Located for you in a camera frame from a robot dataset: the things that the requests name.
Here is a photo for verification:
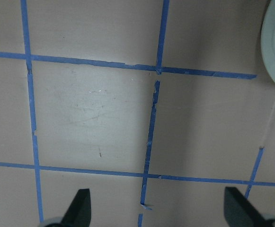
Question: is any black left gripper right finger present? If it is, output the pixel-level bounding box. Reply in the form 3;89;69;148
223;187;270;227

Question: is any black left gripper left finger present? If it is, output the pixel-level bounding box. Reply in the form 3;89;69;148
60;189;90;227

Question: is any brown paper table cover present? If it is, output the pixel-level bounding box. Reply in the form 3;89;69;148
0;0;275;227

